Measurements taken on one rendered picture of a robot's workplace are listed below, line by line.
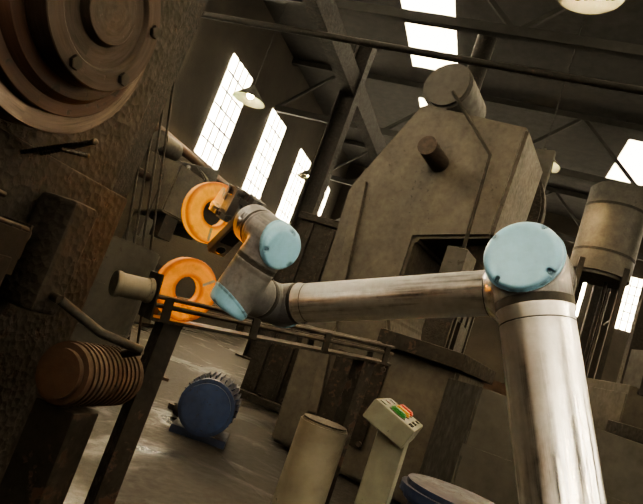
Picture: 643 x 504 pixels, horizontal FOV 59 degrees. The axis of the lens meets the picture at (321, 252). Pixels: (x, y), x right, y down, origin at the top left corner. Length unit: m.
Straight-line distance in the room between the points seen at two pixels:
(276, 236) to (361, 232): 2.59
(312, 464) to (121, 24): 0.99
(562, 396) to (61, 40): 0.93
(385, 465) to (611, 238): 8.43
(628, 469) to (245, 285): 2.15
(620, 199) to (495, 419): 7.41
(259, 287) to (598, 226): 8.75
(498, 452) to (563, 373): 1.88
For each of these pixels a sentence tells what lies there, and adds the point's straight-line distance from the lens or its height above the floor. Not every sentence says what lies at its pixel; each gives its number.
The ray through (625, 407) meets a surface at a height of 0.95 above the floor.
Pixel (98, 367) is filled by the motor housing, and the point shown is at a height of 0.50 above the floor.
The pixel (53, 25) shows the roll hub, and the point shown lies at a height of 1.02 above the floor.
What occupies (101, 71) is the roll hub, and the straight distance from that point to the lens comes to 1.14.
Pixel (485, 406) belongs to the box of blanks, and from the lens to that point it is 2.69.
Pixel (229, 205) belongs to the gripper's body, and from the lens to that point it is 1.32.
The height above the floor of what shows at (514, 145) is 2.14.
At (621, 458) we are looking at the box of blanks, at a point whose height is 0.65.
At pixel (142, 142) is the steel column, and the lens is 5.58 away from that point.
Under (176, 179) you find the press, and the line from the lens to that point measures 9.04.
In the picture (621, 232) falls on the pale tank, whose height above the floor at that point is 3.69.
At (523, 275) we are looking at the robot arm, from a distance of 0.88.
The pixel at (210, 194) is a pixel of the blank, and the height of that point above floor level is 0.94.
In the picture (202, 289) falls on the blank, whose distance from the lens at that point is 1.44.
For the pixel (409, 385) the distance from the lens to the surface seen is 3.37.
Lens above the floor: 0.70
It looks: 8 degrees up
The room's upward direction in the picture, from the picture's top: 20 degrees clockwise
